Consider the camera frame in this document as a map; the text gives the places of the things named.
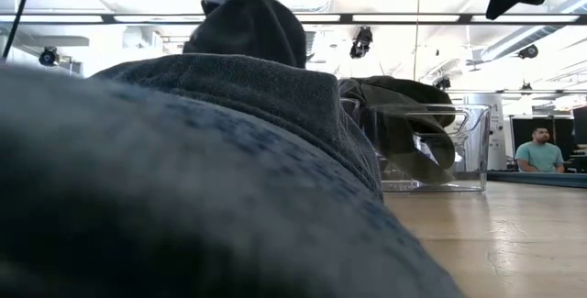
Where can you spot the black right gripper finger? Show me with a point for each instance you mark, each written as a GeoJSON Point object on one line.
{"type": "Point", "coordinates": [499, 8]}

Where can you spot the dark olive cap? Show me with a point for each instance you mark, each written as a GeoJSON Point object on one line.
{"type": "Point", "coordinates": [403, 146]}

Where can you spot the black ceiling spotlight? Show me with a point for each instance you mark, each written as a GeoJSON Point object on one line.
{"type": "Point", "coordinates": [442, 82]}
{"type": "Point", "coordinates": [48, 56]}
{"type": "Point", "coordinates": [361, 41]}
{"type": "Point", "coordinates": [528, 51]}

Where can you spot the ceiling air vent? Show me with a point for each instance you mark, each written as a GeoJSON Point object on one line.
{"type": "Point", "coordinates": [311, 41]}

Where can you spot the black partition panel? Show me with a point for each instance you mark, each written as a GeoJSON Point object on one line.
{"type": "Point", "coordinates": [520, 128]}

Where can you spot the white pillar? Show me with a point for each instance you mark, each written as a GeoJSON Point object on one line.
{"type": "Point", "coordinates": [499, 137]}

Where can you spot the clear plastic bin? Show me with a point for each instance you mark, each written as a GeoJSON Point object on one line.
{"type": "Point", "coordinates": [472, 151]}

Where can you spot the person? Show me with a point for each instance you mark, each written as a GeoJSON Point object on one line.
{"type": "Point", "coordinates": [540, 153]}

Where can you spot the dark blue table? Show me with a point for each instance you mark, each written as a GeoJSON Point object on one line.
{"type": "Point", "coordinates": [541, 179]}

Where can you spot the blue denim cap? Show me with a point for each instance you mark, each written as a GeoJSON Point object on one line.
{"type": "Point", "coordinates": [183, 188]}

